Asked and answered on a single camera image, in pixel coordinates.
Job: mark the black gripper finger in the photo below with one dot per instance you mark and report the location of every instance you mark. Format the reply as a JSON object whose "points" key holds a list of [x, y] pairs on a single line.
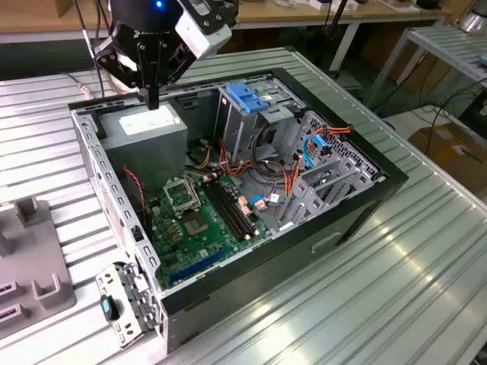
{"points": [[142, 68], [155, 68]]}

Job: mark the silver perforated disk bay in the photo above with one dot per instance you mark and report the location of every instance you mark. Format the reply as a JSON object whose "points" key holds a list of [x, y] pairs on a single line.
{"points": [[342, 178]]}

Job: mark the grey power supply unit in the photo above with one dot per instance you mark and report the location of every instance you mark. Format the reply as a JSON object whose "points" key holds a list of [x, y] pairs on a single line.
{"points": [[144, 152]]}

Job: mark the blue plastic drive latch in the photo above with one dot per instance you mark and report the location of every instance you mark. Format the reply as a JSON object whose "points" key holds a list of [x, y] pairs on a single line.
{"points": [[245, 99]]}

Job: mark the silver optical drive cage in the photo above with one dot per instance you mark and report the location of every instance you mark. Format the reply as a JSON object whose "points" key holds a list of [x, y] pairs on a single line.
{"points": [[239, 133]]}

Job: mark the metal locking lever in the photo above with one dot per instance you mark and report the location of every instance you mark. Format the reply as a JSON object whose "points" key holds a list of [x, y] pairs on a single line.
{"points": [[187, 175]]}

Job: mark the wooden desk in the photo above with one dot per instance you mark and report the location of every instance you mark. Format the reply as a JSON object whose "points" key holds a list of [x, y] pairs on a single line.
{"points": [[285, 9]]}

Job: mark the black RAM slot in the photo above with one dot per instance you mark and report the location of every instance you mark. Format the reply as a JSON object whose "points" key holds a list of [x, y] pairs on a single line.
{"points": [[231, 208], [236, 207], [226, 210], [222, 211]]}

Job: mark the green motherboard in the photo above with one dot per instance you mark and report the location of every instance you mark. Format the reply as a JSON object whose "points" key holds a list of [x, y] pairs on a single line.
{"points": [[220, 243]]}

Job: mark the black stand pole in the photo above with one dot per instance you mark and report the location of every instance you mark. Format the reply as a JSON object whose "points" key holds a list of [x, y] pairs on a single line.
{"points": [[339, 9]]}

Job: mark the blue expansion slot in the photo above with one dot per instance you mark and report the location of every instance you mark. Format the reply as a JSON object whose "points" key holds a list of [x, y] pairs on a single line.
{"points": [[198, 266]]}

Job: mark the grey parts rack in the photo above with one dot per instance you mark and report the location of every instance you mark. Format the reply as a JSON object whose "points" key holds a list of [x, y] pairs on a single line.
{"points": [[34, 251]]}

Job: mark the open black PC case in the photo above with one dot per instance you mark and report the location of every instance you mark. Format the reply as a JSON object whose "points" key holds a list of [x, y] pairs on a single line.
{"points": [[266, 273]]}

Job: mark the black blue latch tab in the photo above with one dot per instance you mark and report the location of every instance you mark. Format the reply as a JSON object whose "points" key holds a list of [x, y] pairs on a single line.
{"points": [[108, 308]]}

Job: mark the large cardboard box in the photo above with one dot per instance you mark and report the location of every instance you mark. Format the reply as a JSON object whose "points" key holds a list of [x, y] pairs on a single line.
{"points": [[449, 152]]}

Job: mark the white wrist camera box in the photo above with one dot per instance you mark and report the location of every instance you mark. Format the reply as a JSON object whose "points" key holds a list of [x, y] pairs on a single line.
{"points": [[198, 34]]}

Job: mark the silver slot bracket cover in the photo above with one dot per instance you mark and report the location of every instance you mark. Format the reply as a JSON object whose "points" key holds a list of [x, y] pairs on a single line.
{"points": [[131, 300]]}

